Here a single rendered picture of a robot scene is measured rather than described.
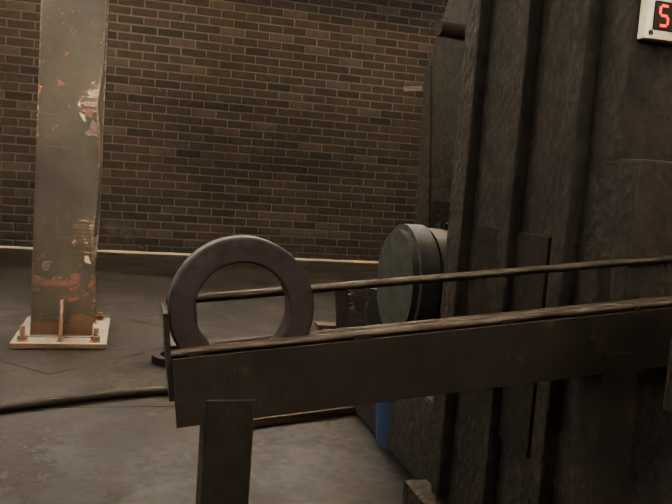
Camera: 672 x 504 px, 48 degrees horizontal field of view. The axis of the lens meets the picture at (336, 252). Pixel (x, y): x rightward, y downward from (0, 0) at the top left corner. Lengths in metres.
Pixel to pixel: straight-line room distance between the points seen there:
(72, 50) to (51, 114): 0.29
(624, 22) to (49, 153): 2.62
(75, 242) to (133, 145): 3.61
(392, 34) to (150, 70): 2.31
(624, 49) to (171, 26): 6.03
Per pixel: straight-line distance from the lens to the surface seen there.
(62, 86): 3.46
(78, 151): 3.44
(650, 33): 1.30
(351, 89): 7.32
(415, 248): 2.29
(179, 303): 0.93
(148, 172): 7.00
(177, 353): 0.92
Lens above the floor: 0.81
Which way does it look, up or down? 6 degrees down
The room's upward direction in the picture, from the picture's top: 4 degrees clockwise
